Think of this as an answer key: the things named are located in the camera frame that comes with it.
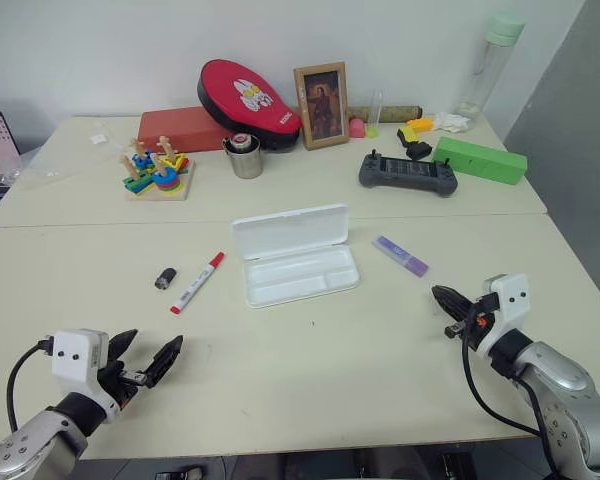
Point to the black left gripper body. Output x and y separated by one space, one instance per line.
117 380

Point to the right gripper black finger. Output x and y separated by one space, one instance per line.
452 309
455 296

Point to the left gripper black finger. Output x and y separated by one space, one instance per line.
162 362
121 345

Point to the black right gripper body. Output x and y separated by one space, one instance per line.
480 325

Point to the purple eraser pack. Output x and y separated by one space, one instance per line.
402 257

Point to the red and white marker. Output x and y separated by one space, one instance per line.
196 284

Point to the white plastic pencil case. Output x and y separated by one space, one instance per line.
300 272

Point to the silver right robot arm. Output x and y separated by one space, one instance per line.
565 400

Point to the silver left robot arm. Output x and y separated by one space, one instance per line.
25 445

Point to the grey handheld game controller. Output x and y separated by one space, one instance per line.
405 175

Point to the green rectangular box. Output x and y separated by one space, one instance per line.
480 160

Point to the small black toy piece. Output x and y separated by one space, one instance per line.
420 150

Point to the colourful wooden stacking toy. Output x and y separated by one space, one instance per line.
157 182

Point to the yellow and black toy piece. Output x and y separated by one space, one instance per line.
408 134

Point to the crumpled white cloth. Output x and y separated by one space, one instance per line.
452 121

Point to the orange toy block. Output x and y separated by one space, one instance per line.
421 124

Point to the clear tube with green base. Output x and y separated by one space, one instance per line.
372 131

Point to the clear plastic bag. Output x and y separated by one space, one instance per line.
55 172

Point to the brown rolled mat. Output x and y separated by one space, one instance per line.
400 112

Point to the small pink object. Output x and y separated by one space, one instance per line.
357 129

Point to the stainless steel cup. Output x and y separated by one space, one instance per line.
247 162

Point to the red rectangular block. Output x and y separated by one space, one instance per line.
180 127

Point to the clear bottle with green cap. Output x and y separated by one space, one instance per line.
495 65

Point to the red and white tape roll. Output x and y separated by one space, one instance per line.
241 141

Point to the red and black boxing pad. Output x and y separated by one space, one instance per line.
240 95

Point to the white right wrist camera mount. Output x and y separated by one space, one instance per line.
510 305

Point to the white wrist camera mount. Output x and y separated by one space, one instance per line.
77 360
510 305

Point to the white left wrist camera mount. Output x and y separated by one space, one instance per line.
77 360

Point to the wooden picture frame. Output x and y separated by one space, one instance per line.
322 105

